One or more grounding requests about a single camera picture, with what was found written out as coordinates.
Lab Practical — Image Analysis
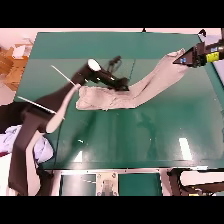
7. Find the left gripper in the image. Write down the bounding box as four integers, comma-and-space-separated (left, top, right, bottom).
109, 76, 131, 92

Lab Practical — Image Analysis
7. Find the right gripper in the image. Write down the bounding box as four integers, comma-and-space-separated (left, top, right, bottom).
172, 43, 208, 68

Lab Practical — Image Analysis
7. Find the beige shirt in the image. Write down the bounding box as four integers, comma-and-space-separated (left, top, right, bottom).
75, 48, 191, 112

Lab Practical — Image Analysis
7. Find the lavender garment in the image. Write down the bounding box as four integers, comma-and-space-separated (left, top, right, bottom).
0, 124, 55, 165

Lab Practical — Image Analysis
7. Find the brown cardboard box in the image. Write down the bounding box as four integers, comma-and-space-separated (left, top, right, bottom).
0, 44, 30, 92

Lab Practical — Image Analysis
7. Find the black garment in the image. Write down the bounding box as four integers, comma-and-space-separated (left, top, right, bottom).
0, 102, 28, 134

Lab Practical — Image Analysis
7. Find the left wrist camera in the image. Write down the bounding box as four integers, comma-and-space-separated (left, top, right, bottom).
106, 55, 123, 73

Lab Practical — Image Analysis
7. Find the silver frame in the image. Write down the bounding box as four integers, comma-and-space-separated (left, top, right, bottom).
43, 165, 215, 197

